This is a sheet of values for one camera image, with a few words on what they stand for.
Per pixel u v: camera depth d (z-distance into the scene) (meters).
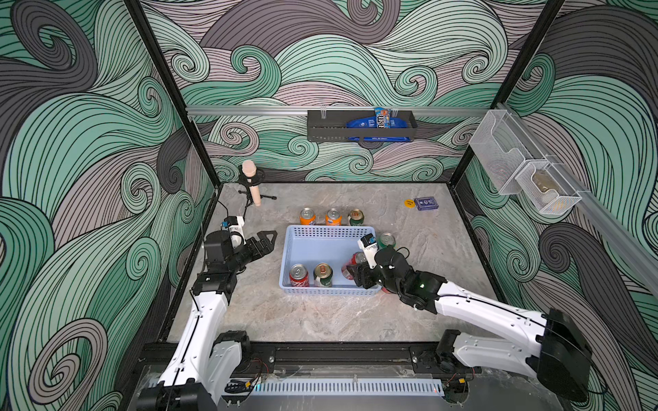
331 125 0.95
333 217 0.95
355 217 0.95
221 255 0.59
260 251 0.69
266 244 0.70
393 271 0.57
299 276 0.79
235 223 0.71
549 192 0.63
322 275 0.80
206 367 0.42
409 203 1.14
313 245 0.98
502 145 0.78
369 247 0.69
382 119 0.90
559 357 0.38
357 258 0.76
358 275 0.70
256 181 0.90
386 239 0.89
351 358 0.75
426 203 1.10
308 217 0.95
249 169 0.87
